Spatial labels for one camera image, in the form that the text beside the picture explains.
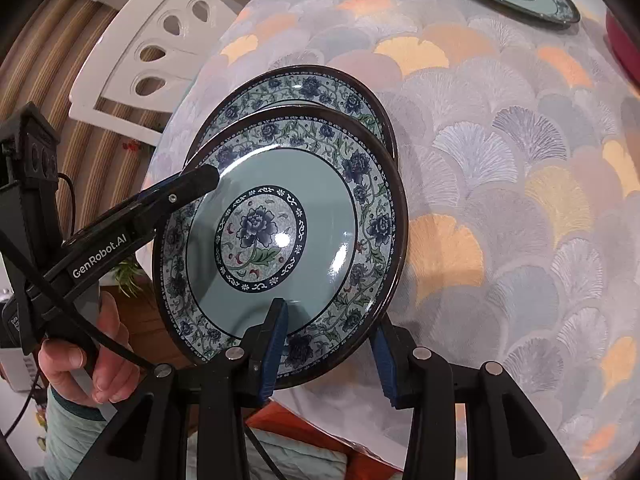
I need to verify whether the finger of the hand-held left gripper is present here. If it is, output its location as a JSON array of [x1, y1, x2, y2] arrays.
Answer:
[[130, 165, 222, 227]]

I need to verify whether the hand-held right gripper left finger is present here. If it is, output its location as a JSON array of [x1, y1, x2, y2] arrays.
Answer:
[[92, 297, 290, 480]]

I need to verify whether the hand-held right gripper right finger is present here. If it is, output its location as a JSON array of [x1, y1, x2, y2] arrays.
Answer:
[[370, 312, 568, 480]]

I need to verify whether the red bowl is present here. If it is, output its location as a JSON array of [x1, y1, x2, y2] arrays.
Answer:
[[605, 7, 640, 101]]

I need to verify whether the person's left forearm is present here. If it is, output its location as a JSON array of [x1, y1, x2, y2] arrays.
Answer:
[[42, 387, 118, 480]]

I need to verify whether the person's left hand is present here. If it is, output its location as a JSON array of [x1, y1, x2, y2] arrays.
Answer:
[[39, 292, 141, 408]]

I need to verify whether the orange garment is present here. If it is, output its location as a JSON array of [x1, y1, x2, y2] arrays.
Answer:
[[247, 402, 403, 473]]

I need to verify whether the green potted plant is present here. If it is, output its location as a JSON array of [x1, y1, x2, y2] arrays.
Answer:
[[112, 259, 144, 299]]

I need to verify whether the teal quilted garment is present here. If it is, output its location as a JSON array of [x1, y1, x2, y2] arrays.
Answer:
[[244, 427, 347, 480]]

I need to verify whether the white dining chair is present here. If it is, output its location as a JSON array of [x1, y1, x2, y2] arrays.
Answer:
[[68, 0, 296, 147]]

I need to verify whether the white box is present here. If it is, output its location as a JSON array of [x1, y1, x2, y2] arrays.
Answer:
[[0, 344, 35, 392]]

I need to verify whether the fan-pattern tablecloth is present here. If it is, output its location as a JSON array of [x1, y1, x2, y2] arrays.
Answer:
[[150, 0, 640, 471]]

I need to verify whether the black cable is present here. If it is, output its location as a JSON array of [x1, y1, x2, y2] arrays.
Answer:
[[0, 232, 153, 368], [244, 422, 287, 480]]

